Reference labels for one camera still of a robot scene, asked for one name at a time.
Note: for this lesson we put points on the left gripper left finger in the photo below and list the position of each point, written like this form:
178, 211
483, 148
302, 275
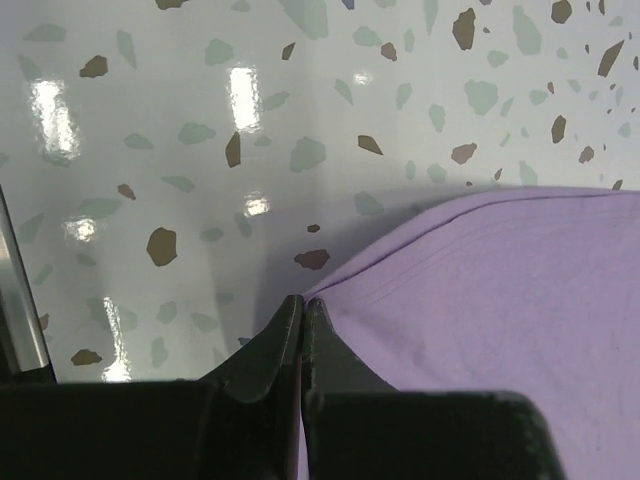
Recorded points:
253, 427

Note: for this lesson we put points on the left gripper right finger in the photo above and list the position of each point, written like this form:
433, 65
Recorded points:
350, 414

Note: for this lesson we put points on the purple t shirt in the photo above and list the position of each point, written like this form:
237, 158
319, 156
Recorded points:
530, 290

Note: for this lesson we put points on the aluminium rail frame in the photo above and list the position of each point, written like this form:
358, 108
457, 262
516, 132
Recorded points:
24, 353

